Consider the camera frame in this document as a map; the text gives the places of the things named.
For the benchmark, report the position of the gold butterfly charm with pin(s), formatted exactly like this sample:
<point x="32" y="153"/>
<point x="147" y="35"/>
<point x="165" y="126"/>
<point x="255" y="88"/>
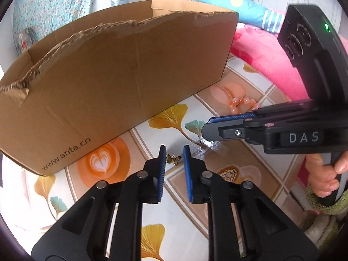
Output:
<point x="174" y="159"/>

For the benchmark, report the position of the beige patchwork cushion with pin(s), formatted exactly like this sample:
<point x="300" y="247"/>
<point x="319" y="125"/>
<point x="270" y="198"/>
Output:
<point x="24" y="43"/>

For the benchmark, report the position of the teal floral cloth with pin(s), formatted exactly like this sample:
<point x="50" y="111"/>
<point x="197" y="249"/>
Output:
<point x="54" y="5"/>

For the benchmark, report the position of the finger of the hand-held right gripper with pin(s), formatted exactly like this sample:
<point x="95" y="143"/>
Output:
<point x="225" y="132"/>
<point x="231" y="118"/>

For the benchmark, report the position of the brown cardboard box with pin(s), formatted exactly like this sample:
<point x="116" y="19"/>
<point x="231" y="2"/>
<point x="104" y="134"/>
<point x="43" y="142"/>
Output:
<point x="108" y="87"/>

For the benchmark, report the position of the person's right forearm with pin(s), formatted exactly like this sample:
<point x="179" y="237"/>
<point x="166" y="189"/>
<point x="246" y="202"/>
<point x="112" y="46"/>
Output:
<point x="320" y="223"/>

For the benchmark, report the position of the blue cartoon pillow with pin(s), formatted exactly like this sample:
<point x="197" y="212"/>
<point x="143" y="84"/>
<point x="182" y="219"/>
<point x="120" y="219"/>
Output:
<point x="231" y="2"/>

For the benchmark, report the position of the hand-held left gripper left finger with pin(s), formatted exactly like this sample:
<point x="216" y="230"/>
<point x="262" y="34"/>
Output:
<point x="162" y="168"/>

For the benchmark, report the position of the pink blanket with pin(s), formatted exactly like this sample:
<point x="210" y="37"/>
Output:
<point x="266" y="59"/>

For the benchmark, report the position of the person's right hand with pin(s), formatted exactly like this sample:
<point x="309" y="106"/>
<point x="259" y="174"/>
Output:
<point x="318" y="179"/>

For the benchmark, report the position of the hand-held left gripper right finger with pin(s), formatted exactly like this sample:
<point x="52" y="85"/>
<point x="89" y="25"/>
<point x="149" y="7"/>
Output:
<point x="187" y="171"/>

